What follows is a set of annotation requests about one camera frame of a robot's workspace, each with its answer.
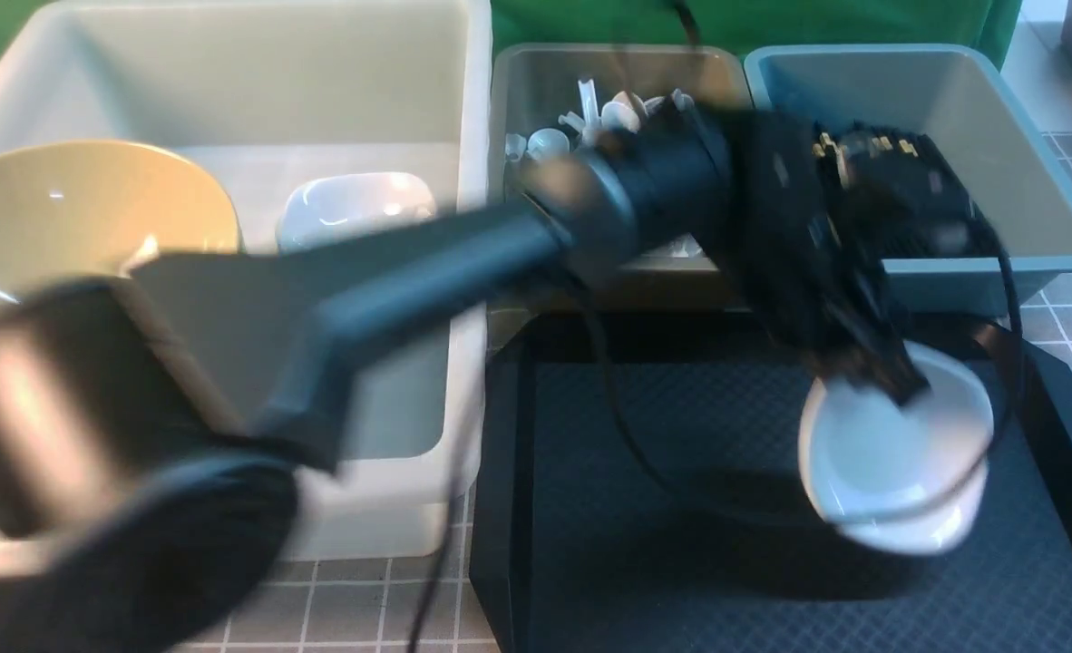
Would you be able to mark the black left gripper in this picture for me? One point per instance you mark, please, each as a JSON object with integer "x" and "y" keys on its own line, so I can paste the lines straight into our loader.
{"x": 798, "y": 275}

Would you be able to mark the white square sauce dish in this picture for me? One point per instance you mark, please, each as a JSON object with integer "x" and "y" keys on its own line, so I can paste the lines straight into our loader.
{"x": 907, "y": 479}

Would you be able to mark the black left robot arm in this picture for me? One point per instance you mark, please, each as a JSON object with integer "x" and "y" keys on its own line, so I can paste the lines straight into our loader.
{"x": 152, "y": 426}

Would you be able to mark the pile of black chopsticks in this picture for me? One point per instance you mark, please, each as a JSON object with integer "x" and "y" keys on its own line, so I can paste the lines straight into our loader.
{"x": 898, "y": 195}

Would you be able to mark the black serving tray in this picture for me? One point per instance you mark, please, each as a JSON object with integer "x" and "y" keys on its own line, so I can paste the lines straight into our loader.
{"x": 575, "y": 549}

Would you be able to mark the blue plastic chopstick bin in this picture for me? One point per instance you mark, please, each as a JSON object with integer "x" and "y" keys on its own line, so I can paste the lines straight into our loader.
{"x": 958, "y": 98}

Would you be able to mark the pile of white spoons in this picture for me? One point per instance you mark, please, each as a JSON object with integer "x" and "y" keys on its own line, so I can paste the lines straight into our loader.
{"x": 577, "y": 127}

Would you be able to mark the grey checkered tablecloth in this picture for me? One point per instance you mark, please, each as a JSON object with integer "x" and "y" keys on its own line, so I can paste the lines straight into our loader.
{"x": 703, "y": 392}

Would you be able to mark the stack of white dishes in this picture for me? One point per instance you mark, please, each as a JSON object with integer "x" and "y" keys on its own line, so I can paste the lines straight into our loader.
{"x": 351, "y": 206}

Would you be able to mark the large white plastic tub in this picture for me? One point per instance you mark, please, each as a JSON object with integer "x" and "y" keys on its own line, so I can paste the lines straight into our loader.
{"x": 267, "y": 96}

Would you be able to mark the stack of yellow bowls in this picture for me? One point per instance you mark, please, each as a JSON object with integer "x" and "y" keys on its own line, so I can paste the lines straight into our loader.
{"x": 101, "y": 207}

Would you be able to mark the green backdrop board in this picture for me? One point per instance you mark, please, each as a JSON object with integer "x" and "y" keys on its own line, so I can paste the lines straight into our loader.
{"x": 736, "y": 26}

